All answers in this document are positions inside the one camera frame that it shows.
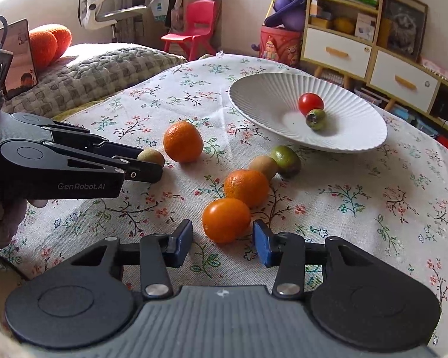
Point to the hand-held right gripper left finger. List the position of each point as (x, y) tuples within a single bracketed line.
[(183, 241)]

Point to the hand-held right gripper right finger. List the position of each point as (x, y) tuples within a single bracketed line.
[(262, 244)]

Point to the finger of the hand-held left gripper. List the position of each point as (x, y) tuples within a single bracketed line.
[(97, 145), (145, 173)]

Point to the small tan round fruit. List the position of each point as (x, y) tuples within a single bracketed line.
[(152, 157)]

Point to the smooth orange tomato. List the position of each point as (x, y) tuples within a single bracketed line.
[(226, 220)]

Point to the white ribbed plate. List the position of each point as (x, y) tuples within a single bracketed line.
[(261, 100)]

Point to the person's left hand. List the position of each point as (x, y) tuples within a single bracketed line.
[(15, 227)]

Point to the orange tangerine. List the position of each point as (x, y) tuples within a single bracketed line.
[(247, 188), (183, 141)]

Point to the grey knitted cushion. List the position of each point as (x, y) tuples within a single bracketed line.
[(97, 71)]

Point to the brown kiwi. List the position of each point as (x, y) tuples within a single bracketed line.
[(264, 166)]

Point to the green round fruit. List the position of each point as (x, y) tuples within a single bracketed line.
[(286, 161)]

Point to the floral tablecloth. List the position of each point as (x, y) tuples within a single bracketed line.
[(358, 201)]

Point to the orange plush pillow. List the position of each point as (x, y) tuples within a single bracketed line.
[(44, 44)]

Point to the smartphone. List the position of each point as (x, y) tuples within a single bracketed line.
[(19, 59)]

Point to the small green and red fruit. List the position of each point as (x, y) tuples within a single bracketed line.
[(316, 120)]

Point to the white office chair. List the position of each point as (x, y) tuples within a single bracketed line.
[(97, 5)]

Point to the red tomato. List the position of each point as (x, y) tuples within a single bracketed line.
[(310, 102)]

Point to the red plastic chair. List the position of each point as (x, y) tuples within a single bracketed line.
[(194, 26)]

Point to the red toy storage bin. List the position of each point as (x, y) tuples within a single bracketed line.
[(280, 46)]

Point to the wooden shelf cabinet with drawer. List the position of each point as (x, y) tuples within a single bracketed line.
[(338, 54)]

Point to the purple plush toy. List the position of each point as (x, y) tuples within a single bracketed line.
[(287, 15)]

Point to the low wooden cabinet with drawer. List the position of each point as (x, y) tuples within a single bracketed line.
[(403, 78)]

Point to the yellow round object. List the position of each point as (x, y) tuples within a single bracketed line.
[(344, 25)]

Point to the white box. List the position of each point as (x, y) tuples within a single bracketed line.
[(365, 27)]

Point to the framed picture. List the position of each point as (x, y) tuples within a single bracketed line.
[(405, 26)]

